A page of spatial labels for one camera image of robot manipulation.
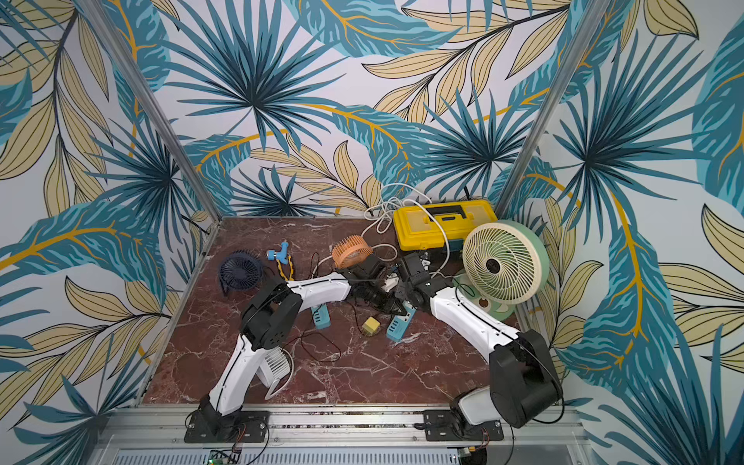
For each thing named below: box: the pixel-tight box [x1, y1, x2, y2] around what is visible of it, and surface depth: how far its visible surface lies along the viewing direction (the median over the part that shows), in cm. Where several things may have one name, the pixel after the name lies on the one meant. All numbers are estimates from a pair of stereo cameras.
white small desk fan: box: [256, 346, 295, 401], surface depth 74 cm
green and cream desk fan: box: [453, 219, 551, 322], surface depth 76 cm
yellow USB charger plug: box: [361, 315, 380, 336], surface depth 91 cm
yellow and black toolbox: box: [393, 198, 498, 252], surface depth 97 cm
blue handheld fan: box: [266, 241, 290, 266], surface depth 108 cm
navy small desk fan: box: [218, 248, 265, 295], surface depth 95 cm
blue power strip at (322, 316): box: [310, 304, 332, 330], surface depth 92 cm
